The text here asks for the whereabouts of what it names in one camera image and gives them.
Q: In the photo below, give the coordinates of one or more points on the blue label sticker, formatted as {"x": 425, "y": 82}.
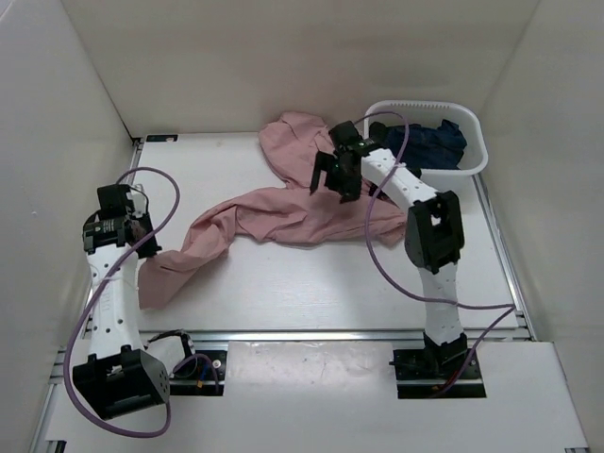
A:
{"x": 161, "y": 138}

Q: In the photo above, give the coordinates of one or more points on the aluminium table edge rail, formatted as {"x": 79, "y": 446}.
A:
{"x": 504, "y": 258}

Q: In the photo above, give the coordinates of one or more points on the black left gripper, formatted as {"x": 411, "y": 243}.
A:
{"x": 150, "y": 249}

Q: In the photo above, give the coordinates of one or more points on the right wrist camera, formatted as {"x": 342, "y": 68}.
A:
{"x": 344, "y": 136}

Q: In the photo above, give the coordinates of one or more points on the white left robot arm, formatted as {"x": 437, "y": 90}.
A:
{"x": 118, "y": 376}

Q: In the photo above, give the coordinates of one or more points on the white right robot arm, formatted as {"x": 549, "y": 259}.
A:
{"x": 433, "y": 237}

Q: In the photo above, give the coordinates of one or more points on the black garment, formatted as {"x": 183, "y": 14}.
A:
{"x": 391, "y": 137}

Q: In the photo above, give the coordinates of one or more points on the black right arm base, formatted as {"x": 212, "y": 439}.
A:
{"x": 418, "y": 377}

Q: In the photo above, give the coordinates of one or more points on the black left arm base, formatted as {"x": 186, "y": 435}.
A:
{"x": 191, "y": 371}

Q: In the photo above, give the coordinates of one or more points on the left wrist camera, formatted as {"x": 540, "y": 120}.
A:
{"x": 118, "y": 200}

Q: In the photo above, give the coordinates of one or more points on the pink trousers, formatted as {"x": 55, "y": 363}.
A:
{"x": 290, "y": 215}

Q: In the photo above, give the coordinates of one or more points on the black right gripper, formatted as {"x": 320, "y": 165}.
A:
{"x": 350, "y": 190}

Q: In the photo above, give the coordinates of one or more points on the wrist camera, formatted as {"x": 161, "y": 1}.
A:
{"x": 118, "y": 200}
{"x": 344, "y": 136}

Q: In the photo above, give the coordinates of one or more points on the blue denim garment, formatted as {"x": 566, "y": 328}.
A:
{"x": 440, "y": 148}

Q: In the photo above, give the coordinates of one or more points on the white plastic basket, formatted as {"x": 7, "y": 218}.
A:
{"x": 430, "y": 114}

